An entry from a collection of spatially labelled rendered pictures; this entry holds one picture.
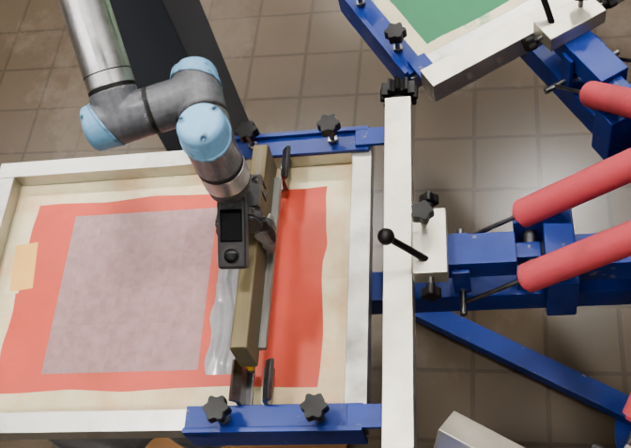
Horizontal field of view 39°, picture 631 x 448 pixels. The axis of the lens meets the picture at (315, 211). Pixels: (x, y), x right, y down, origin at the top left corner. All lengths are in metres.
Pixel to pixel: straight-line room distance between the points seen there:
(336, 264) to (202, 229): 0.28
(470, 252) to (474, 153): 1.41
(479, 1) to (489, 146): 1.00
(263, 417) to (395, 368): 0.23
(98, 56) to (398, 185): 0.57
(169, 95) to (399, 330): 0.53
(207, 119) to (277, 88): 1.92
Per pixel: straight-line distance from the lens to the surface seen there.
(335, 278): 1.65
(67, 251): 1.86
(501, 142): 2.96
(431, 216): 1.50
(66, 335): 1.77
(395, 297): 1.52
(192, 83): 1.39
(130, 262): 1.79
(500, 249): 1.55
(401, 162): 1.66
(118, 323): 1.73
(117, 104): 1.41
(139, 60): 2.21
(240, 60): 3.35
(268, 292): 1.56
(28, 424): 1.69
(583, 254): 1.44
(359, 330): 1.56
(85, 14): 1.44
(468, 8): 2.01
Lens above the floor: 2.39
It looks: 56 degrees down
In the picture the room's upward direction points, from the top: 20 degrees counter-clockwise
